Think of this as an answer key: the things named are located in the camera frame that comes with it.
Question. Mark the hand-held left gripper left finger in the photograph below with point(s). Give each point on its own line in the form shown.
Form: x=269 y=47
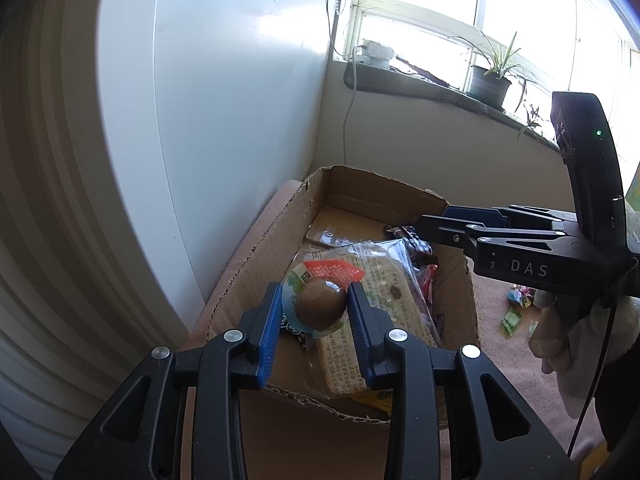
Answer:
x=270 y=335

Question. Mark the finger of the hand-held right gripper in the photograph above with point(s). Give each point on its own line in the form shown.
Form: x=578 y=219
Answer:
x=445 y=230
x=475 y=215

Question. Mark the brown cardboard box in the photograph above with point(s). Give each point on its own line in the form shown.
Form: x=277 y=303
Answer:
x=280 y=230

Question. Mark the yellow snack packet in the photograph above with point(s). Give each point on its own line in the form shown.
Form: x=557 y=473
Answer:
x=377 y=400

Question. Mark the orange wrapped candy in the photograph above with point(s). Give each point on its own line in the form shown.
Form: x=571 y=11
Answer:
x=520 y=295

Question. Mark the grey stone window sill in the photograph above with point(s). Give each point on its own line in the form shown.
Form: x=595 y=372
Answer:
x=425 y=90

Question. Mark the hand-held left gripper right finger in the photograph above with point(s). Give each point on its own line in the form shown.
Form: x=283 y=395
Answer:
x=361 y=340

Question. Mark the potted spider plant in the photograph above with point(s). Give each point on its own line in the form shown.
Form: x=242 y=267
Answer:
x=487 y=85

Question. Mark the green wrapped candy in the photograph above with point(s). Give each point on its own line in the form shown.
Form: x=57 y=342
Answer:
x=533 y=329
x=511 y=321

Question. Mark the red blue chocolate bar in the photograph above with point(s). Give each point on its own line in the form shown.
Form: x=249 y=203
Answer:
x=415 y=245

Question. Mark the dark flat object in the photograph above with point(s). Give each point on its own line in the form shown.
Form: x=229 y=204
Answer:
x=415 y=70

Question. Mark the large clear cracker package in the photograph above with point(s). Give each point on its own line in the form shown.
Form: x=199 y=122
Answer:
x=390 y=285

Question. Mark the person's right hand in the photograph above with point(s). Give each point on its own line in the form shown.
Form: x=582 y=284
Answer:
x=565 y=350

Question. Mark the black white patterned packet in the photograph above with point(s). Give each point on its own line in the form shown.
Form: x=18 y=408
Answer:
x=296 y=334

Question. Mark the braised egg pack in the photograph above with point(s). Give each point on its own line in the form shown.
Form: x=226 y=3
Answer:
x=320 y=305

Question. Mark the white ribbed panel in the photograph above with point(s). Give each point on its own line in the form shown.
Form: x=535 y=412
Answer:
x=50 y=260

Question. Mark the white cabinet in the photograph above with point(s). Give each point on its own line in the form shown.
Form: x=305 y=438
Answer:
x=225 y=110

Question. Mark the white plastic adapter box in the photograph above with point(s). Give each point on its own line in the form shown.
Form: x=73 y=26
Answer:
x=375 y=52

